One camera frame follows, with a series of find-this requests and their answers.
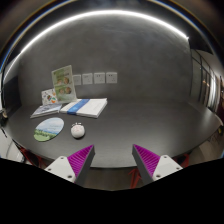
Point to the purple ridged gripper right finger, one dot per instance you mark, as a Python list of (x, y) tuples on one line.
[(151, 166)]

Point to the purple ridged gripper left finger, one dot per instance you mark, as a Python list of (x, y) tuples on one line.
[(73, 168)]

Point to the white computer mouse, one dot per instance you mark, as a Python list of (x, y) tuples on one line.
[(77, 130)]

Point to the round landscape mouse pad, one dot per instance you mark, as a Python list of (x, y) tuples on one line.
[(48, 129)]

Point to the red chair centre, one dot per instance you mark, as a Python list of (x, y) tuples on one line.
[(135, 177)]

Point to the red chair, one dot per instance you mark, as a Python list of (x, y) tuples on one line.
[(33, 159), (135, 177)]

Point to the red chair left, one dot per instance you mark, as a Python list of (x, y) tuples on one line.
[(33, 159)]

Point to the white box with blue band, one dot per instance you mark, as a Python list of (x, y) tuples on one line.
[(85, 107)]

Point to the grey booklet lying flat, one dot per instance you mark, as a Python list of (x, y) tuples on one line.
[(46, 110)]

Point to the small colourful standing card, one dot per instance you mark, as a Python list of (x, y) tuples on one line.
[(48, 97)]

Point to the green standing poster card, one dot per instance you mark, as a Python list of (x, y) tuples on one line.
[(63, 84)]

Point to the curved ceiling light strip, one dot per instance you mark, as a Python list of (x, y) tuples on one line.
[(92, 14)]

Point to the white wall socket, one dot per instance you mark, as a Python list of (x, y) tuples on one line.
[(87, 78), (99, 78), (77, 79), (111, 77)]

